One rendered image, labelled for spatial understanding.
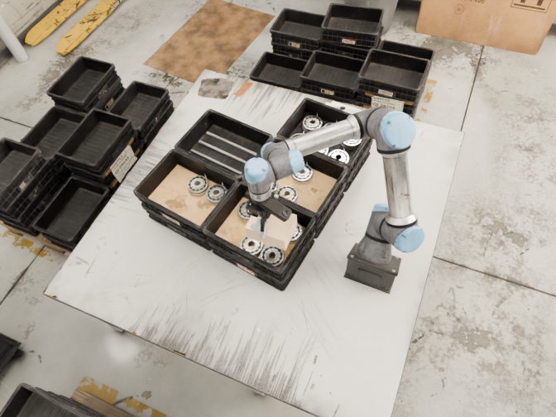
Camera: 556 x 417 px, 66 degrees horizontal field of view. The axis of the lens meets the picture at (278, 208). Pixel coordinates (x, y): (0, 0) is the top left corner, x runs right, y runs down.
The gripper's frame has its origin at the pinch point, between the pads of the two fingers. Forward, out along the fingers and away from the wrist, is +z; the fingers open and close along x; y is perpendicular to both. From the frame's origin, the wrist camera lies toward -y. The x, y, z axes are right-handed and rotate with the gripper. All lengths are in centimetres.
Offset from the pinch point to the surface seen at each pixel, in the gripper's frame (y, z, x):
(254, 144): 35, 27, -53
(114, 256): 75, 39, 23
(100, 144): 143, 60, -46
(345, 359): -41, 40, 27
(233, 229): 23.0, 26.6, -4.8
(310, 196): -3.1, 26.8, -33.4
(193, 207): 46, 26, -9
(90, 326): 109, 109, 50
